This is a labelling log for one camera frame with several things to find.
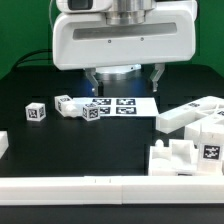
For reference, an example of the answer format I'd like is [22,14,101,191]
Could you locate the white part at left edge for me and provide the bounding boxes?
[0,131,9,158]

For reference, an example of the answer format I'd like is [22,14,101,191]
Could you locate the black cables at base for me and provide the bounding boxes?
[11,49,54,72]

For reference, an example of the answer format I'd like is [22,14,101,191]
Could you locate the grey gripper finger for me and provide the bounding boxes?
[150,63,165,92]
[85,68,99,96]

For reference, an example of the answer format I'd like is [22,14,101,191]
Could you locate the white tagged cube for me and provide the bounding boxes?
[82,103,100,121]

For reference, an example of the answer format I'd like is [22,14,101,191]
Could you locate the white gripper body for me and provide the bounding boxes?
[52,0,198,70]

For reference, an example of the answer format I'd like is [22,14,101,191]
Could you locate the white chair seat frame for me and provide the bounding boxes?
[148,139,223,176]

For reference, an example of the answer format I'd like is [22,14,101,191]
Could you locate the small white tagged block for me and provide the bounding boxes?
[25,103,46,122]

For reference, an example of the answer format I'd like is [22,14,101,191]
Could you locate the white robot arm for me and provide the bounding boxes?
[52,0,198,95]

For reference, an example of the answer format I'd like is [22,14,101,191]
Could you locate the white sheet with tags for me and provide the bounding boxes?
[74,97,158,117]

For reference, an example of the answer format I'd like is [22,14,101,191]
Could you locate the white chair back assembly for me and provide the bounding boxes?
[156,96,224,145]

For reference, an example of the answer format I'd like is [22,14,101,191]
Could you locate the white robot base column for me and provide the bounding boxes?
[96,64,141,81]

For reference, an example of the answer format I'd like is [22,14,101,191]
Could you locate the white front barrier rail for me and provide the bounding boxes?
[0,176,224,205]

